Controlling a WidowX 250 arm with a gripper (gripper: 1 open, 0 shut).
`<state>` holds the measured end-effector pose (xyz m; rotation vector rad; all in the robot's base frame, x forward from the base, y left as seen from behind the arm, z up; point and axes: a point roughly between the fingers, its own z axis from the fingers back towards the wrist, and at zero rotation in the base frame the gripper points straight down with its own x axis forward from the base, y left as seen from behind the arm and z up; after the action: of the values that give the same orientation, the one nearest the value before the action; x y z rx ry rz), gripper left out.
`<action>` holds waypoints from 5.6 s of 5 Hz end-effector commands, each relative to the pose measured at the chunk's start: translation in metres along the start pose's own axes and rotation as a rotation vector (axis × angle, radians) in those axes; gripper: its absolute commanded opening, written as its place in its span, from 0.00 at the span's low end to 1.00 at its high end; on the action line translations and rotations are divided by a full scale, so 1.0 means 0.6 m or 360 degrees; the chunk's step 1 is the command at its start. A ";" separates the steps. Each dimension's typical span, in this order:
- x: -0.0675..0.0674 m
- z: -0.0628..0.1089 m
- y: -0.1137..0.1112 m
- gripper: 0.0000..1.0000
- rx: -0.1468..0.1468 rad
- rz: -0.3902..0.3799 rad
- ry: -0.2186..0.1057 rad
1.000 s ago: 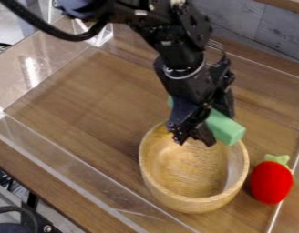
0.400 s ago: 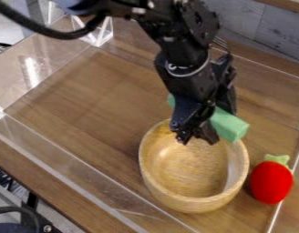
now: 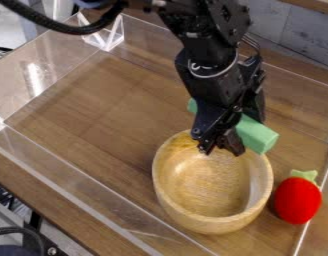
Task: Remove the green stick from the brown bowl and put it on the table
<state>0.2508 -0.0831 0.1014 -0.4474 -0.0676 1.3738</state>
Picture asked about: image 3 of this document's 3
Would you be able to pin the red toy strawberry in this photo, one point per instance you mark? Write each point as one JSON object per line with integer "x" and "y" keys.
{"x": 297, "y": 197}

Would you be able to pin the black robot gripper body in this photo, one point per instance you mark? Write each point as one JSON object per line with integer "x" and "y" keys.
{"x": 220, "y": 86}

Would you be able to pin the clear acrylic corner bracket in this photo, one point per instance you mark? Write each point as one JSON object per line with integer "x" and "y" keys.
{"x": 108, "y": 38}

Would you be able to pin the green rectangular stick block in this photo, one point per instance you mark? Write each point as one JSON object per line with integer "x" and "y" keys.
{"x": 257, "y": 133}

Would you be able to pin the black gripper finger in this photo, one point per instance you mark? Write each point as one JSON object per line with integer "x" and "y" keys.
{"x": 253, "y": 106}
{"x": 233, "y": 142}

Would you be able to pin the clear acrylic tray enclosure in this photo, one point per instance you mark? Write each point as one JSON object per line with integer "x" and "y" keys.
{"x": 88, "y": 112}

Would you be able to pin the brown wooden bowl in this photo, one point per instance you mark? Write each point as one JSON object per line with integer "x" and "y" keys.
{"x": 212, "y": 193}

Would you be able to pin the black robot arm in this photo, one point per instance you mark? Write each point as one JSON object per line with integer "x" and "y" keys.
{"x": 209, "y": 26}

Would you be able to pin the black table clamp base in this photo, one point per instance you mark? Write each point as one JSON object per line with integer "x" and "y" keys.
{"x": 21, "y": 240}

